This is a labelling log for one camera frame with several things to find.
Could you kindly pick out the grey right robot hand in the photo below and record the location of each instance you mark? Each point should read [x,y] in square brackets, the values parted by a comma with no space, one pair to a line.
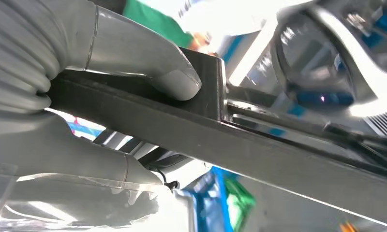
[132,48]

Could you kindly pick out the blue metal shelf rack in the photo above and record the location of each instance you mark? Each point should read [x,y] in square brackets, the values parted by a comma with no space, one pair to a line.
[209,201]

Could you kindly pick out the robot head black visor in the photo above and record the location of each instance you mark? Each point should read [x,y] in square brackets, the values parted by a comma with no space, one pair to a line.
[309,64]

